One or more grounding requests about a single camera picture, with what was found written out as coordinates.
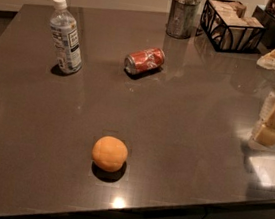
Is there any metal cup with stirrers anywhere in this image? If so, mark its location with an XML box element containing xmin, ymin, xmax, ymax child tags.
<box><xmin>166</xmin><ymin>0</ymin><xmax>202</xmax><ymax>40</ymax></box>

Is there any black wire napkin holder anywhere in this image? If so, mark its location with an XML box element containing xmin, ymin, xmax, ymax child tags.
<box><xmin>196</xmin><ymin>0</ymin><xmax>265</xmax><ymax>53</ymax></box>

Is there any red soda can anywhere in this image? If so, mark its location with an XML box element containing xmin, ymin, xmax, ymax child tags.
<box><xmin>124</xmin><ymin>47</ymin><xmax>165</xmax><ymax>75</ymax></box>

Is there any orange fruit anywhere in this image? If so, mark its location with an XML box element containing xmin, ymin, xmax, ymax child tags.
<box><xmin>91</xmin><ymin>136</ymin><xmax>128</xmax><ymax>173</ymax></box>

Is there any yellow snack packet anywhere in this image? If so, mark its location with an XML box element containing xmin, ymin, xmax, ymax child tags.
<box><xmin>257</xmin><ymin>49</ymin><xmax>275</xmax><ymax>70</ymax></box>

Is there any clear plastic water bottle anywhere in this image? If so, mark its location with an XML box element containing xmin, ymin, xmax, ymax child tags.
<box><xmin>49</xmin><ymin>0</ymin><xmax>82</xmax><ymax>74</ymax></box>

